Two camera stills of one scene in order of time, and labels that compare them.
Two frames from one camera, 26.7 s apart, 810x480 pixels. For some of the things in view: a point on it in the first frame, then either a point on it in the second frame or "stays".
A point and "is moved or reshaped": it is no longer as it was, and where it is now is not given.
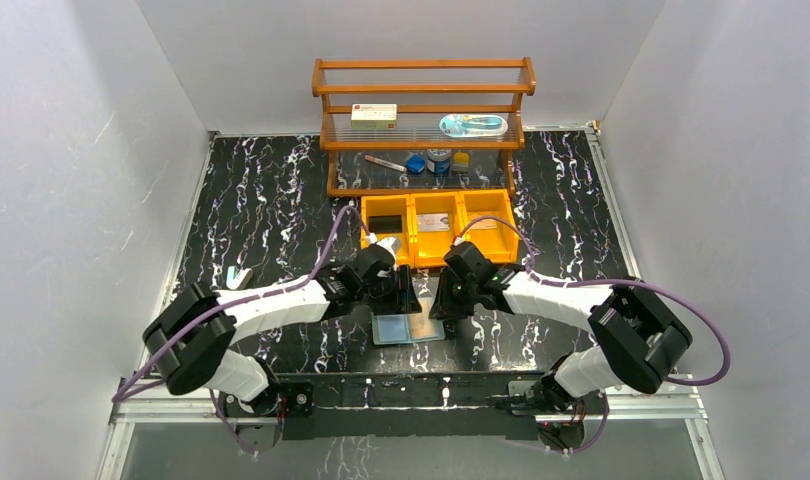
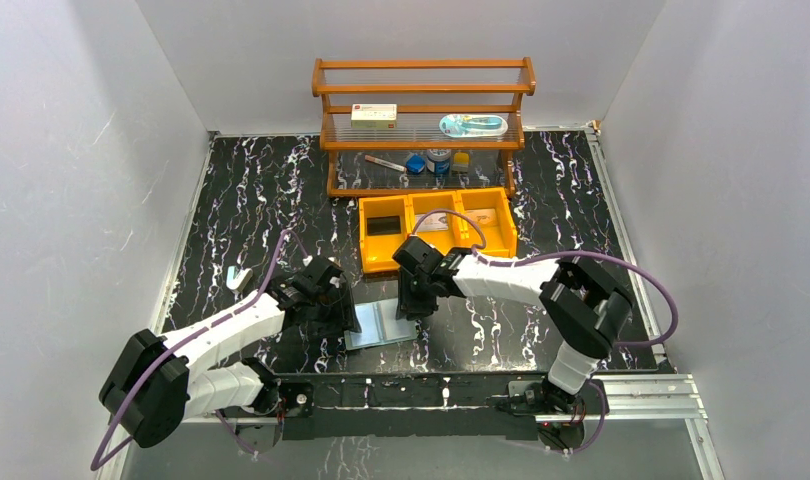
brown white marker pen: [385, 163] stays
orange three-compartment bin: [426, 225] stays
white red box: [374, 115] stays
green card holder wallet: [405, 327] is moved or reshaped
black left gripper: [404, 298] -> [338, 307]
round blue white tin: [438, 160] stays
